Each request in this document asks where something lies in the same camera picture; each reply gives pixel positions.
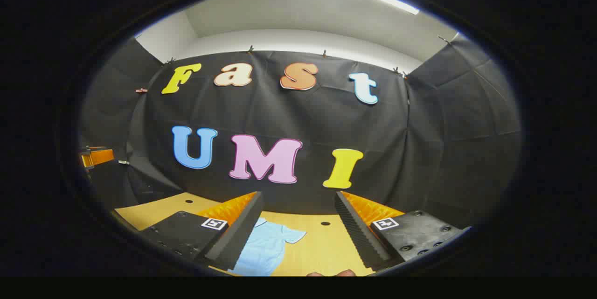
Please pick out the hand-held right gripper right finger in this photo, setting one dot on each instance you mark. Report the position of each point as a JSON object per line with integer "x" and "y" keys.
{"x": 359, "y": 233}

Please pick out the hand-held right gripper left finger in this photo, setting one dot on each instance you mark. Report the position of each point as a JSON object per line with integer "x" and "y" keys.
{"x": 242, "y": 233}

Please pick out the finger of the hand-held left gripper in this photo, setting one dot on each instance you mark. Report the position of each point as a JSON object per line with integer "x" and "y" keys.
{"x": 100, "y": 156}

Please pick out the ceiling light strip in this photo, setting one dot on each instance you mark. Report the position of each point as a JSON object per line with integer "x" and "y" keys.
{"x": 389, "y": 1}

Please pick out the light blue T-shirt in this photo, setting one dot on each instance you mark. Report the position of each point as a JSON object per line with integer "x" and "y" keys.
{"x": 266, "y": 252}

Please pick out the black backdrop cloth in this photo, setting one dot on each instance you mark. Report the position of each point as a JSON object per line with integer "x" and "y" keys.
{"x": 280, "y": 112}

